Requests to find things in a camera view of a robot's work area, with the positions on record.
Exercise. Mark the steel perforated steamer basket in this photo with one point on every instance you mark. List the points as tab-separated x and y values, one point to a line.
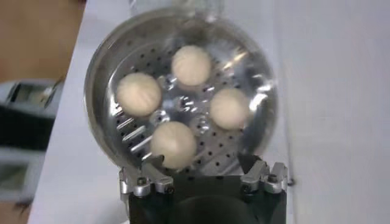
100	76

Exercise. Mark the grey black robot torso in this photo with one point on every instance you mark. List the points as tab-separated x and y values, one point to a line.
24	128

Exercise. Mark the white steamed baozi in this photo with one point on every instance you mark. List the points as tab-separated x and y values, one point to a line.
229	108
173	144
138	94
191	65

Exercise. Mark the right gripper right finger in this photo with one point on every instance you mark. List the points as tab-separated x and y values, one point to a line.
265	178

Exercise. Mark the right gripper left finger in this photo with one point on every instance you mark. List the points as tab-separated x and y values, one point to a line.
146	179

